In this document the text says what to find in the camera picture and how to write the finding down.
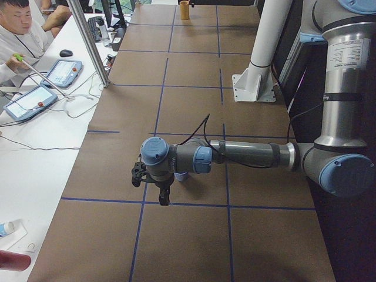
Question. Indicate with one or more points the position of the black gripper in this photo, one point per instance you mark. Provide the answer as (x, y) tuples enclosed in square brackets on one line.
[(163, 184)]

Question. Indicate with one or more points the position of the blue plastic cup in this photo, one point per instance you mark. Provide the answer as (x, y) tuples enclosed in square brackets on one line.
[(181, 177)]

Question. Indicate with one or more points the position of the reacher grabber tool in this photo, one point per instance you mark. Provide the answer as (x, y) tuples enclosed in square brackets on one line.
[(41, 77)]

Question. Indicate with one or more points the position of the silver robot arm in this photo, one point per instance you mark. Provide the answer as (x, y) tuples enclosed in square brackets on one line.
[(334, 160)]

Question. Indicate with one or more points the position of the tan bamboo cup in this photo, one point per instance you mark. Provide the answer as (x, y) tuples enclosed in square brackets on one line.
[(184, 10)]

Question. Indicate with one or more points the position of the white mounting column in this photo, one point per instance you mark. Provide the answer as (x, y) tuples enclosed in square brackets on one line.
[(255, 84)]

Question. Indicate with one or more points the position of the near teach pendant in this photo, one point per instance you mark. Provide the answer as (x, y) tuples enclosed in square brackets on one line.
[(30, 104)]

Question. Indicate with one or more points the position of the teach pendant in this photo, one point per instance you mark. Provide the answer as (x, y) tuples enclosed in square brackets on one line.
[(30, 104), (64, 72)]

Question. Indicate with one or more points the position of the far teach pendant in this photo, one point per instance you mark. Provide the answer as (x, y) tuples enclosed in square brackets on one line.
[(64, 72)]

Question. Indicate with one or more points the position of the white blue tube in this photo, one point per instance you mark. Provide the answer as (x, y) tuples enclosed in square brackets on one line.
[(6, 228)]

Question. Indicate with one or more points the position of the clear water bottle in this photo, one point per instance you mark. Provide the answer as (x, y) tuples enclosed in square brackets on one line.
[(103, 32)]

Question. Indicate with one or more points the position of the red cylinder bottle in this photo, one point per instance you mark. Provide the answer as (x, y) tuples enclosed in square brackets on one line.
[(14, 261)]

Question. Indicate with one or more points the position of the black computer mouse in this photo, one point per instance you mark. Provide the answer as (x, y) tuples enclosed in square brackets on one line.
[(65, 53)]

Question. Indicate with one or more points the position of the black keyboard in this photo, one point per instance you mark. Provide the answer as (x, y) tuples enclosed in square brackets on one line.
[(94, 29)]

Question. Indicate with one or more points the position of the seated person in white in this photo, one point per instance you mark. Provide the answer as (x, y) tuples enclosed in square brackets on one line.
[(22, 35)]

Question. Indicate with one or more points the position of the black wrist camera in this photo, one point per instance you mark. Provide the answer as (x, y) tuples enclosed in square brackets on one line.
[(138, 174)]

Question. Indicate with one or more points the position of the aluminium frame post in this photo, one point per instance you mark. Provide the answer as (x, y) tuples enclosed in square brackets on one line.
[(79, 17)]

